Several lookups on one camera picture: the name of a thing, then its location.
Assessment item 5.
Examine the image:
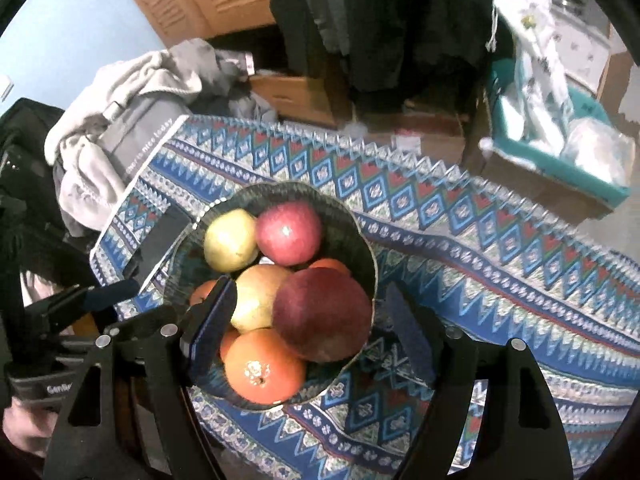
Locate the large orange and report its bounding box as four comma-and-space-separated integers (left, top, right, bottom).
189, 280, 216, 307

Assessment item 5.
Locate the clear plastic bag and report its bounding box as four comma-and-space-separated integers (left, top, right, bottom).
561, 117, 636, 188

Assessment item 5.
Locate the wooden drawer box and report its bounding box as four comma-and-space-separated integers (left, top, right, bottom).
250, 75, 352, 129

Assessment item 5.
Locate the small flat cardboard box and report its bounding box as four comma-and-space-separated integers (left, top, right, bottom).
360, 110, 465, 165

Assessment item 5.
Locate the orange persimmon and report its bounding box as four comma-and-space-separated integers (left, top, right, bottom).
224, 328, 306, 405

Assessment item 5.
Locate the white printed rice bag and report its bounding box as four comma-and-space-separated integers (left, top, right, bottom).
491, 0, 574, 156

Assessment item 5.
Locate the person's left hand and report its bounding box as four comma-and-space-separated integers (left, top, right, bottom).
1, 398, 58, 458

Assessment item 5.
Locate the patterned blue tablecloth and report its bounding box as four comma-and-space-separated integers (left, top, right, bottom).
89, 114, 640, 480

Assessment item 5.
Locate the pile of grey clothes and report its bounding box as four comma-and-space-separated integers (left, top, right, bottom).
43, 38, 278, 237

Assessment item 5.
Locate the small orange tangerine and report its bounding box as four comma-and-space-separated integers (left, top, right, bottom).
219, 327, 240, 363

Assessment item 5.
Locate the black hanging coat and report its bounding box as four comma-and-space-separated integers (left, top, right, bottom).
270, 0, 492, 116

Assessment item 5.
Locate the white patterned storage box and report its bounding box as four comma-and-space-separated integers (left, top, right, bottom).
551, 6, 611, 96

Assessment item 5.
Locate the dark red apple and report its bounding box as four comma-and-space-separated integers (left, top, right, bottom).
255, 200, 322, 266

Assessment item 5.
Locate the teal cardboard box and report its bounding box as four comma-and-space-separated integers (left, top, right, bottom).
486, 58, 634, 209

